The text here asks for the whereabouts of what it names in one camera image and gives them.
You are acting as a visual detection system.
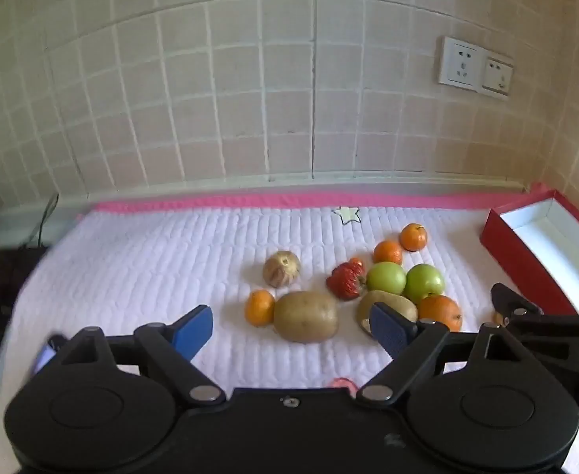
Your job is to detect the large brown kiwi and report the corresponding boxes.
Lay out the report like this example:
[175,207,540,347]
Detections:
[273,291,339,344]

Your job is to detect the red gift box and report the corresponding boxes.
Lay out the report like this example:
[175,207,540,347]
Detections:
[480,190,579,316]

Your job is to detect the white double wall socket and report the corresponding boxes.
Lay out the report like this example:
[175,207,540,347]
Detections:
[438,36,485,92]

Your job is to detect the green apple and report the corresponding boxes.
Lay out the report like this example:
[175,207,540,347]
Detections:
[404,263,445,304]
[367,262,406,295]

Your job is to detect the green apple right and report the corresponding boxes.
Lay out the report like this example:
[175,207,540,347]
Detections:
[404,263,445,304]

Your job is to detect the red strawberry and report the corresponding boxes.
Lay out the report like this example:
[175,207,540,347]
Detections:
[326,258,366,301]

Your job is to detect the brown onion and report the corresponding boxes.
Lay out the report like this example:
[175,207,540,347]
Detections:
[262,250,300,288]

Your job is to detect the black cable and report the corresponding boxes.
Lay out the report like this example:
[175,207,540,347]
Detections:
[18,192,60,253]

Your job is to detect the green apple left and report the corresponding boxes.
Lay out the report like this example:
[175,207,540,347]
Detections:
[367,262,406,295]

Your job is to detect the large orange front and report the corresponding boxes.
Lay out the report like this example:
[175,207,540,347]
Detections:
[417,294,463,332]

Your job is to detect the small orange mandarin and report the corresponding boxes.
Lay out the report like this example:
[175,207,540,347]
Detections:
[244,290,276,327]

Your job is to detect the mandarin back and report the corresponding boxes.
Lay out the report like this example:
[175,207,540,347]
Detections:
[399,223,429,252]

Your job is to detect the white wall switch socket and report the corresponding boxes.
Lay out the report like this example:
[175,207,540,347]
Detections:
[481,54,513,100]

